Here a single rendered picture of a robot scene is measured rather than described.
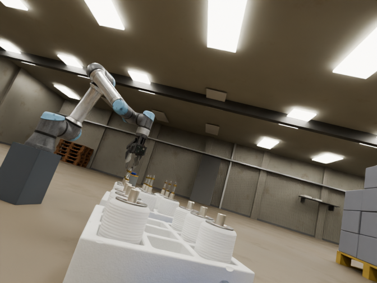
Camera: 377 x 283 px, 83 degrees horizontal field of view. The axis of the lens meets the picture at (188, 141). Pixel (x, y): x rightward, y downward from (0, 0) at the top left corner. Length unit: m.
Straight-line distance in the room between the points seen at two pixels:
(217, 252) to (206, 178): 9.96
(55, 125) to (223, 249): 1.21
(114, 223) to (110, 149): 11.81
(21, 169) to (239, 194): 10.24
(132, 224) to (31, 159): 1.01
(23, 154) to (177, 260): 1.14
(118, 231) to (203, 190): 9.86
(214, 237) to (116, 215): 0.23
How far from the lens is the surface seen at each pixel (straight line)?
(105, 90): 1.37
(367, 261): 3.20
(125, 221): 0.49
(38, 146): 1.46
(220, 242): 0.57
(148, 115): 1.32
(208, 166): 10.75
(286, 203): 11.63
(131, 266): 0.49
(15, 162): 1.48
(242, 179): 11.14
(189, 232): 0.68
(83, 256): 0.48
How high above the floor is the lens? 0.31
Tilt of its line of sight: 13 degrees up
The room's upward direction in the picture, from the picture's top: 17 degrees clockwise
